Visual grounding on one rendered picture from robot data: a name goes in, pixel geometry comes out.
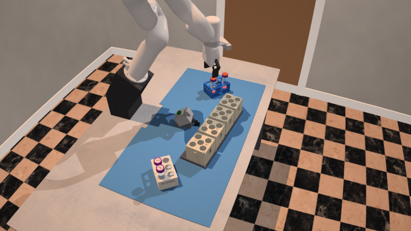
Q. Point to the blue bench mat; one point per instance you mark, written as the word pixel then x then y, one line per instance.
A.
pixel 199 191

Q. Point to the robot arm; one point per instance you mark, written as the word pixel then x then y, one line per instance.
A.
pixel 149 16

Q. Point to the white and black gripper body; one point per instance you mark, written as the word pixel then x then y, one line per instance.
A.
pixel 210 54

